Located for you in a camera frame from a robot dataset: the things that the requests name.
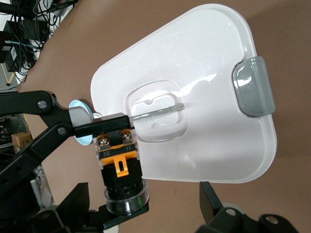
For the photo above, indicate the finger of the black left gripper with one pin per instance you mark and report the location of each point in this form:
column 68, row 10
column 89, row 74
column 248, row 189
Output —
column 104, row 125
column 126, row 218

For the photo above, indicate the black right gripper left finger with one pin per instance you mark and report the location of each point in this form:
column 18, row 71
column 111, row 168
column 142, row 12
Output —
column 75, row 204

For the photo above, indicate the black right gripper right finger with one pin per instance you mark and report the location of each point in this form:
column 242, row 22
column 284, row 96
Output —
column 210, row 204

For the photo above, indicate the black orange push-button switch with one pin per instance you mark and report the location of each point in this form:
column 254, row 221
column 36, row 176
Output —
column 120, row 167

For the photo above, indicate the light blue round plate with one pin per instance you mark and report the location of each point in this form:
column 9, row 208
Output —
column 77, row 104

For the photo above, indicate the brown cardboard box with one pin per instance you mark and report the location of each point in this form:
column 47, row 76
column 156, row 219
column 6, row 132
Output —
column 22, row 142

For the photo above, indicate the white lidded storage box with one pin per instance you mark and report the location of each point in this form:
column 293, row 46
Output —
column 206, row 97

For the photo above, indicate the black power adapter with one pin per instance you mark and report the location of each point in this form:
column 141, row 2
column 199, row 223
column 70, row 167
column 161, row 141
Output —
column 26, row 28

